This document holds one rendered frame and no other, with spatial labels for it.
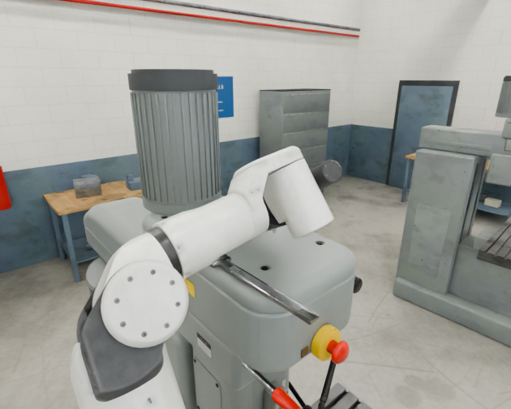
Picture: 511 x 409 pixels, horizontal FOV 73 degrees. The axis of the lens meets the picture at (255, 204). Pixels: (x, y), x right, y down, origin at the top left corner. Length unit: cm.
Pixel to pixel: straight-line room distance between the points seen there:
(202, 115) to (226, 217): 43
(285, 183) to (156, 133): 40
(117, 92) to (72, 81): 53
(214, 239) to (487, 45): 703
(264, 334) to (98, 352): 29
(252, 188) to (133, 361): 23
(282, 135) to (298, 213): 531
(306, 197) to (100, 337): 29
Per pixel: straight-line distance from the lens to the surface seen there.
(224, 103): 580
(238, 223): 41
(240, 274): 56
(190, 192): 81
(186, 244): 38
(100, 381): 35
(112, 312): 33
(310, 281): 58
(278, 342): 58
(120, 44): 506
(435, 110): 744
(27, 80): 477
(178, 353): 93
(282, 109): 572
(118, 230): 115
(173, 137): 78
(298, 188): 47
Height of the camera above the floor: 219
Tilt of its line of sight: 20 degrees down
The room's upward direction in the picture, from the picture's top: straight up
